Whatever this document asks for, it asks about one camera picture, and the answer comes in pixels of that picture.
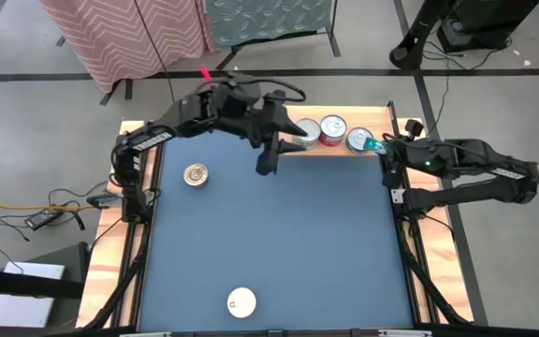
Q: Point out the green leaf pattern cloth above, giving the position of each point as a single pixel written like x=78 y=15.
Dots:
x=269 y=19

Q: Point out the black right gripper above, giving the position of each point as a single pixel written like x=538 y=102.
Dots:
x=414 y=159

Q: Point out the black pole stand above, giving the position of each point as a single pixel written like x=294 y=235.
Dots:
x=410 y=49

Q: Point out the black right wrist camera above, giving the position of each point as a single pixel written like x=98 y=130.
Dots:
x=414 y=128

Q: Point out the red tape strip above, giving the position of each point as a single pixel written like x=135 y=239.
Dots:
x=205 y=75

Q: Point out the red label seafood can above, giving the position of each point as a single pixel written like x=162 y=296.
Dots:
x=332 y=142
x=334 y=126

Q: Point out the white panel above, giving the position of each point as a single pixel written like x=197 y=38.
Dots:
x=21 y=299

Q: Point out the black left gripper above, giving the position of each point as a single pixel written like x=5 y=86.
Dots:
x=246 y=122

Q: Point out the black power adapter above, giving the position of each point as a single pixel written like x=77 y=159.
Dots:
x=42 y=219

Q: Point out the pink chevron cloth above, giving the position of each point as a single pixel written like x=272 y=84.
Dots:
x=110 y=37

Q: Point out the salmon can with gold lid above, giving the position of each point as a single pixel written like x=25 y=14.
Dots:
x=196 y=175

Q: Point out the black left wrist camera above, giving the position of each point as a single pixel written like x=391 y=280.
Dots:
x=241 y=96

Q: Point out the black equipment box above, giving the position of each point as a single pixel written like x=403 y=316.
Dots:
x=485 y=19

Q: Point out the black cloth rack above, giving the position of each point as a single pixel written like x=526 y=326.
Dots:
x=334 y=44
x=128 y=89

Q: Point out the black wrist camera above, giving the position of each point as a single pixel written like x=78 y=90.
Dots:
x=241 y=96
x=414 y=128

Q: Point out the blue table mat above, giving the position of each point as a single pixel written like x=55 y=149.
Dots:
x=274 y=234

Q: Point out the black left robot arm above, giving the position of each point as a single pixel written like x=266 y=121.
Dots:
x=180 y=117

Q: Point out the wooden shelf with black legs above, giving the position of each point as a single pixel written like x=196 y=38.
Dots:
x=368 y=117

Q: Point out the black table frame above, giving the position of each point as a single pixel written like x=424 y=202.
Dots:
x=321 y=333

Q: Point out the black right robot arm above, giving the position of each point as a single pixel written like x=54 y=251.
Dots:
x=485 y=159

